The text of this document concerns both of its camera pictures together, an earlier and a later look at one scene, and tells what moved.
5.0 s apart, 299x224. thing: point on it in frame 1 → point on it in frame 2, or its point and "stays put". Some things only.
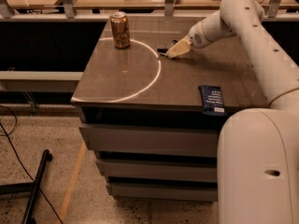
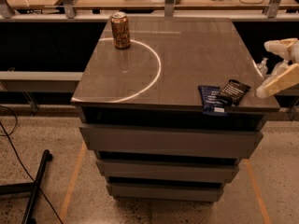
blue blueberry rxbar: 211,100 stays put
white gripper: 196,36 → 281,80
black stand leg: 32,188 stays put
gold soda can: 121,29 stays put
